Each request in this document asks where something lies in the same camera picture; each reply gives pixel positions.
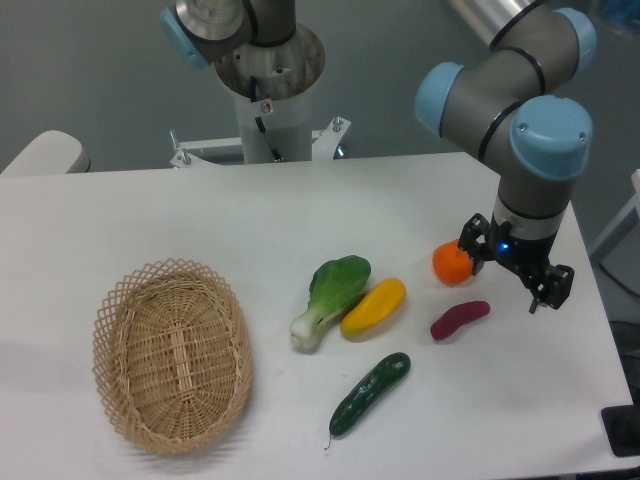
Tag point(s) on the yellow mango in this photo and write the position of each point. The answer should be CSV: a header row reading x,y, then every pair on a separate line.
x,y
376,306

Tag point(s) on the black device at table edge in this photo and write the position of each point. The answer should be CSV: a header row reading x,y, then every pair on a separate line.
x,y
621,424

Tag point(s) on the woven wicker basket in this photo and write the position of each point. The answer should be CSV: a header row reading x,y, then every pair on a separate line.
x,y
172,358

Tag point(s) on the dark green cucumber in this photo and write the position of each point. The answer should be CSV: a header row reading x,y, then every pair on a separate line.
x,y
368,391

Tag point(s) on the green bok choy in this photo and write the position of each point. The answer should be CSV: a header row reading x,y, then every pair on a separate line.
x,y
335,288

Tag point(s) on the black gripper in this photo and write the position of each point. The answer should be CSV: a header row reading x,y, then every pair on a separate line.
x,y
521,245

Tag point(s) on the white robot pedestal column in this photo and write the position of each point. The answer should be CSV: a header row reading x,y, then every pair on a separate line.
x,y
274,130

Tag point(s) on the white chair armrest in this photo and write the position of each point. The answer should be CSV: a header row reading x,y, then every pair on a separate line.
x,y
51,153

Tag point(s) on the purple sweet potato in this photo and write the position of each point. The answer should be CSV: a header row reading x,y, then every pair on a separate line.
x,y
458,316

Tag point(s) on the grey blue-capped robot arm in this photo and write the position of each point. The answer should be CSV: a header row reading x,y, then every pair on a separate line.
x,y
503,113

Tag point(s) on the orange fruit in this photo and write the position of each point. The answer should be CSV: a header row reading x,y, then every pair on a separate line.
x,y
451,265

